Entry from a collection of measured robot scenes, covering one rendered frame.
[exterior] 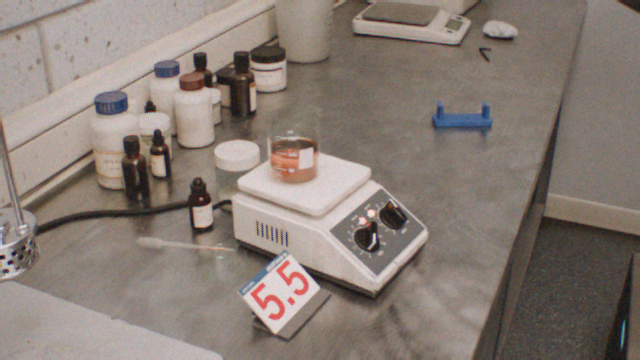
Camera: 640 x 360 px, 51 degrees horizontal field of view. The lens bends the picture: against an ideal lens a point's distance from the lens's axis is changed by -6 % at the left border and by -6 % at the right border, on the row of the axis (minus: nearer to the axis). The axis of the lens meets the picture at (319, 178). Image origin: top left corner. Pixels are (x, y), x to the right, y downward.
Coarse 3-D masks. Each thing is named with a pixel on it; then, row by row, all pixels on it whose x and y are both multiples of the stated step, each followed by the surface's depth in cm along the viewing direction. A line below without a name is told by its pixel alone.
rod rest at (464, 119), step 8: (440, 104) 118; (440, 112) 117; (488, 112) 117; (440, 120) 117; (448, 120) 118; (456, 120) 118; (464, 120) 118; (472, 120) 118; (480, 120) 118; (488, 120) 118
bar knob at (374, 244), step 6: (372, 222) 78; (360, 228) 79; (366, 228) 79; (372, 228) 78; (354, 234) 78; (360, 234) 78; (366, 234) 78; (372, 234) 77; (360, 240) 78; (366, 240) 77; (372, 240) 76; (378, 240) 79; (360, 246) 77; (366, 246) 77; (372, 246) 77; (378, 246) 78
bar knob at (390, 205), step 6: (390, 204) 82; (396, 204) 82; (384, 210) 83; (390, 210) 82; (396, 210) 81; (384, 216) 82; (390, 216) 82; (396, 216) 81; (402, 216) 81; (384, 222) 81; (390, 222) 82; (396, 222) 82; (402, 222) 81; (390, 228) 82; (396, 228) 82
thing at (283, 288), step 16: (288, 256) 78; (272, 272) 76; (288, 272) 77; (256, 288) 73; (272, 288) 74; (288, 288) 76; (304, 288) 77; (256, 304) 72; (272, 304) 73; (288, 304) 74; (272, 320) 72
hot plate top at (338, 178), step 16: (320, 160) 87; (336, 160) 87; (256, 176) 84; (320, 176) 83; (336, 176) 83; (352, 176) 84; (368, 176) 84; (256, 192) 81; (272, 192) 80; (288, 192) 80; (304, 192) 80; (320, 192) 80; (336, 192) 80; (304, 208) 78; (320, 208) 77
